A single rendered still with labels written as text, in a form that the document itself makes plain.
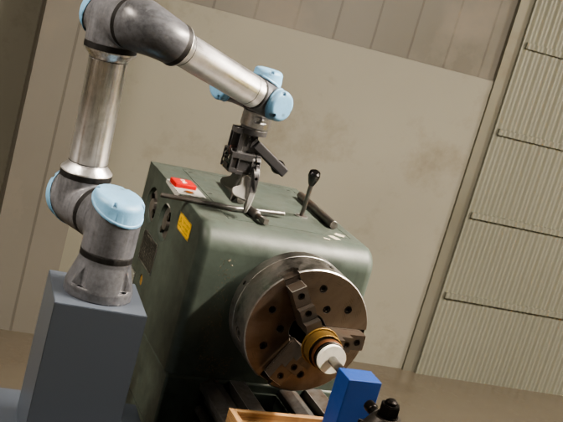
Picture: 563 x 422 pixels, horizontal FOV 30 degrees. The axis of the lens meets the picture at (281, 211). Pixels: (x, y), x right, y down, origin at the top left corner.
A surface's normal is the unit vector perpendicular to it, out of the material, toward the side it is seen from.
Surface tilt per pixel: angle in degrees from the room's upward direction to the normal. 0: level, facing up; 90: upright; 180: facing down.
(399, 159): 90
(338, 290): 90
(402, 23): 90
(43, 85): 90
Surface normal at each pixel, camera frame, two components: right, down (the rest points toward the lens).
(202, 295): 0.33, 0.31
